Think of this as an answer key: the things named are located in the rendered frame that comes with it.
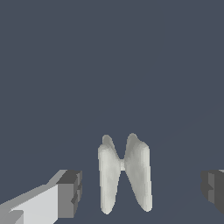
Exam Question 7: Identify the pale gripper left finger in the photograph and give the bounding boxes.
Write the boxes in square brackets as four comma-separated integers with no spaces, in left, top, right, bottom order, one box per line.
[0,169,83,224]

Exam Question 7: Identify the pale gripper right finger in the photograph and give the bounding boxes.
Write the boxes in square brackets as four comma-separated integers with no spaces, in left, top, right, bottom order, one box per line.
[199,168,224,216]

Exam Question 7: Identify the white butterfly-shaped object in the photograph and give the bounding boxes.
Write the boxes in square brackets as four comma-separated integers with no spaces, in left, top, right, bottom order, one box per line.
[97,132,153,216]

